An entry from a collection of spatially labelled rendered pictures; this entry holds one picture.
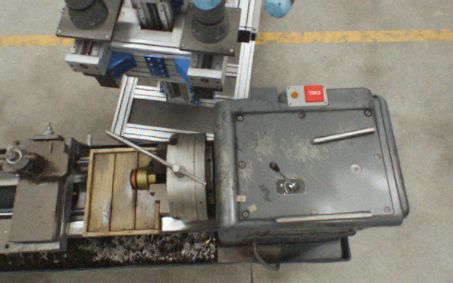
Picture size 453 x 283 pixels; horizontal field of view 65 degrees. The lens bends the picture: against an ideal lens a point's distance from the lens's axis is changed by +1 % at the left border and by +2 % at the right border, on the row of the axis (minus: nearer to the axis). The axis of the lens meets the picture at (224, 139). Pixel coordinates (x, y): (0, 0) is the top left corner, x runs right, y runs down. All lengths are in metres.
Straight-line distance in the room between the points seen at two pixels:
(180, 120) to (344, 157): 1.37
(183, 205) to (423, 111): 2.13
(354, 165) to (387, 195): 0.13
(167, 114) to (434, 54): 2.06
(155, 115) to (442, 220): 1.98
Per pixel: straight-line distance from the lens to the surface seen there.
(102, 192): 1.56
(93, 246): 1.88
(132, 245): 1.81
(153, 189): 1.27
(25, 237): 1.56
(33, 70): 3.09
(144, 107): 2.40
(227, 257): 1.79
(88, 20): 1.53
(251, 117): 1.17
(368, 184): 1.18
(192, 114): 2.33
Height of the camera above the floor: 2.33
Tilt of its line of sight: 70 degrees down
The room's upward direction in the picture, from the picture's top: 2 degrees counter-clockwise
